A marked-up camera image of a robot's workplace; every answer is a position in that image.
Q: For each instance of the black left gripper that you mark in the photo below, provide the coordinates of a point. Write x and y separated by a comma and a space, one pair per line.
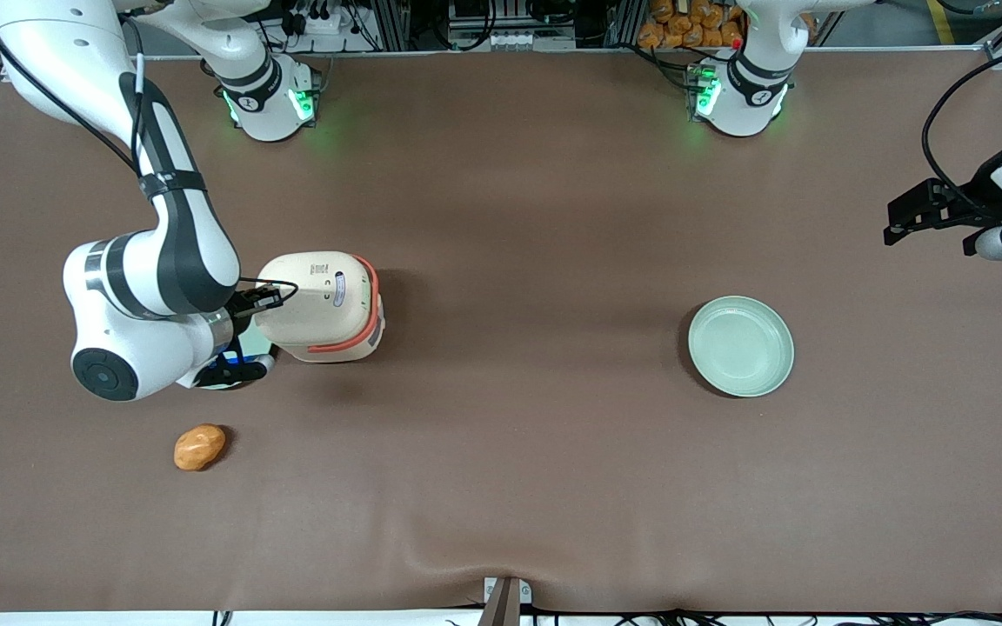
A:
977, 193

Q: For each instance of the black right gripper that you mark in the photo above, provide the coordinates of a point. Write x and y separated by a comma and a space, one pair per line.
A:
245, 305

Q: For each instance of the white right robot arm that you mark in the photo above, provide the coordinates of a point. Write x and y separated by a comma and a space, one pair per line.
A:
162, 261

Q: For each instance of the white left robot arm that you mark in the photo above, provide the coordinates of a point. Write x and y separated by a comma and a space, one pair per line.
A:
749, 100

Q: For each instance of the orange bread roll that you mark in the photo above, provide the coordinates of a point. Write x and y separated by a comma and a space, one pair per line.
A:
198, 448

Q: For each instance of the packaged orange bread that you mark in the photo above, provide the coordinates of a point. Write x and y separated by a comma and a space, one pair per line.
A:
694, 36
651, 36
731, 33
663, 9

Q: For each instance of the white power strip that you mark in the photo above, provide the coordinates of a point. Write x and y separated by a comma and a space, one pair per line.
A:
327, 22

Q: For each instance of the brown table mat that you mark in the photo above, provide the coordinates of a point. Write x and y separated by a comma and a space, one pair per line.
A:
553, 487

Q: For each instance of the white connector block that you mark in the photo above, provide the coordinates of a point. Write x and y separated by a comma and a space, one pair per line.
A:
531, 40

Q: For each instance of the metal bracket at mat edge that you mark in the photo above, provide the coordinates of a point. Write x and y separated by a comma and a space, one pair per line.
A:
505, 600

